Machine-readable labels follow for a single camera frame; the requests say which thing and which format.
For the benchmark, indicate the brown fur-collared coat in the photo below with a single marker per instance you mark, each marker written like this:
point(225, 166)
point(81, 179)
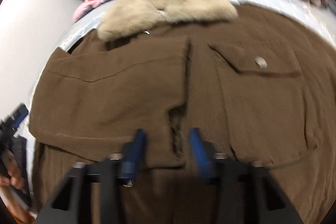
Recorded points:
point(183, 98)

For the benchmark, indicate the left hand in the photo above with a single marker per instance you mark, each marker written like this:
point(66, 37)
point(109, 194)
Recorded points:
point(14, 172)

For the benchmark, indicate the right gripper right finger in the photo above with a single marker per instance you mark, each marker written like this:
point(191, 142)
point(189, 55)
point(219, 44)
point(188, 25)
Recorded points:
point(244, 192)

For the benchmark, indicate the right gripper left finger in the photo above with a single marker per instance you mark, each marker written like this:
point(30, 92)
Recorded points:
point(71, 201)

